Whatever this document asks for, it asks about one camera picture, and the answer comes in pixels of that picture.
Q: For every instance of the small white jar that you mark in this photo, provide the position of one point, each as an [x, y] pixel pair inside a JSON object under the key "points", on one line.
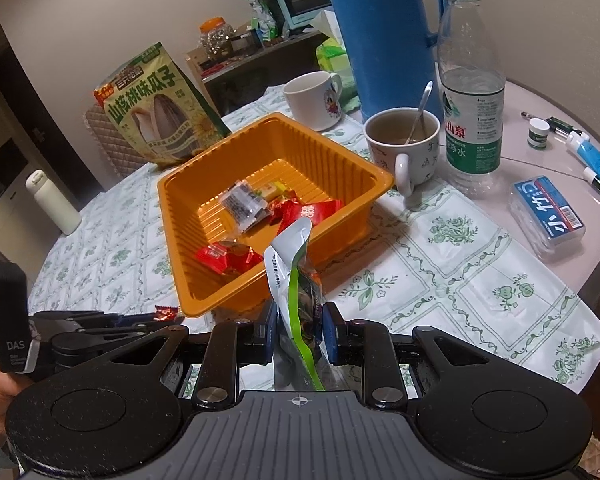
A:
{"points": [[537, 134]]}

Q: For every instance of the quilted chair back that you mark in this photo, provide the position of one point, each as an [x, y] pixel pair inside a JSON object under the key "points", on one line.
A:
{"points": [[105, 135]]}

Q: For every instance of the white mug with drink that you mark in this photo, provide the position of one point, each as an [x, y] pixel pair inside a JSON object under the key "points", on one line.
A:
{"points": [[420, 162]]}

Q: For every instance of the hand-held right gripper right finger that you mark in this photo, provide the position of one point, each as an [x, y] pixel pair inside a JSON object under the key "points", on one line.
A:
{"points": [[332, 335]]}

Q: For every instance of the sunflower seed bag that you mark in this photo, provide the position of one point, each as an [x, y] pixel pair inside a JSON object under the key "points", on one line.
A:
{"points": [[150, 110]]}

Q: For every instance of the dark side shelf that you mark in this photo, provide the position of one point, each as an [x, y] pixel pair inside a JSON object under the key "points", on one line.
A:
{"points": [[240, 75]]}

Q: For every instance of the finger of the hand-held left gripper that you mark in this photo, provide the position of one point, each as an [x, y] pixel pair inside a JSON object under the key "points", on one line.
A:
{"points": [[95, 345], [80, 319]]}

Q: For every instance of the white thermos bottle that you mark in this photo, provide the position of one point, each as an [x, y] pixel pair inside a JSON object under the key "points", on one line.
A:
{"points": [[55, 205]]}

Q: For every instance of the clear water bottle green cap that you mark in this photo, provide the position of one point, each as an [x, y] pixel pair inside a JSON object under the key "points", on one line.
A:
{"points": [[472, 125]]}

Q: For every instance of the white mug cartoon print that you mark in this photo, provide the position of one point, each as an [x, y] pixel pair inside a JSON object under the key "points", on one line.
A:
{"points": [[305, 100]]}

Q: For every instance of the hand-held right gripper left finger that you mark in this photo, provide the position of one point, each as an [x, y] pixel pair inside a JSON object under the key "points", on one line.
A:
{"points": [[267, 332]]}

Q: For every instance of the green white snack bag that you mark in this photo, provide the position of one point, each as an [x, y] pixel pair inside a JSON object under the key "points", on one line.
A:
{"points": [[261, 17]]}

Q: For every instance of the green tissue pack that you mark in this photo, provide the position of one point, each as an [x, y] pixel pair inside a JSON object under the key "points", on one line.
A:
{"points": [[332, 57]]}

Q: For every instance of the dark pen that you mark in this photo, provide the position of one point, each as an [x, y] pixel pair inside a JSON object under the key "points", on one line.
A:
{"points": [[560, 123]]}

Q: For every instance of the orange plastic tray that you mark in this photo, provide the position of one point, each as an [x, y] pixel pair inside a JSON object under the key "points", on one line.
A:
{"points": [[325, 160]]}

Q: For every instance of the blue plastic jug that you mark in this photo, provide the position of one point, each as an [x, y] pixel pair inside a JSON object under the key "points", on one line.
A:
{"points": [[385, 35]]}

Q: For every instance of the yellow candy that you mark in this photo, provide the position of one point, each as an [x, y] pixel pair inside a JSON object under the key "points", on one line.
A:
{"points": [[271, 190]]}

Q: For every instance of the person's left hand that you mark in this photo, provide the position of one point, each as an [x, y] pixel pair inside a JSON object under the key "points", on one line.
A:
{"points": [[0, 395]]}

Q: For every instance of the blue white tube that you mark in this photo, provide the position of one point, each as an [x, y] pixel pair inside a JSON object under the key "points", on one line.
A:
{"points": [[592, 152]]}

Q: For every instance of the clear box blue label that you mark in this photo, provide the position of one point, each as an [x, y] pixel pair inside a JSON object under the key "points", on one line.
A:
{"points": [[545, 210]]}

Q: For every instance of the white cabinet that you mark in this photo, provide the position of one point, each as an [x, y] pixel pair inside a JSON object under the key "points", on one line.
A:
{"points": [[0, 210]]}

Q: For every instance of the white green snack pouch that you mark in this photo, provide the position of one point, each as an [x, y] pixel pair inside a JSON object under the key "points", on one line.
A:
{"points": [[295, 270]]}

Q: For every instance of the metal spoon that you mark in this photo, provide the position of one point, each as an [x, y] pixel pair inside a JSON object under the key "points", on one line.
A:
{"points": [[424, 105]]}

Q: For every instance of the green cloth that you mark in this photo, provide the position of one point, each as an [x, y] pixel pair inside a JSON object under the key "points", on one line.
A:
{"points": [[352, 95]]}

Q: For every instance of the glass jar orange lid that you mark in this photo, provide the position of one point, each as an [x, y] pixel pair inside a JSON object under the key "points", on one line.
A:
{"points": [[217, 40]]}

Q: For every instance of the clear packet dark snack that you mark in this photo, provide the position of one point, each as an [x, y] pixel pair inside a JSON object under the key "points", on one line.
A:
{"points": [[242, 205]]}

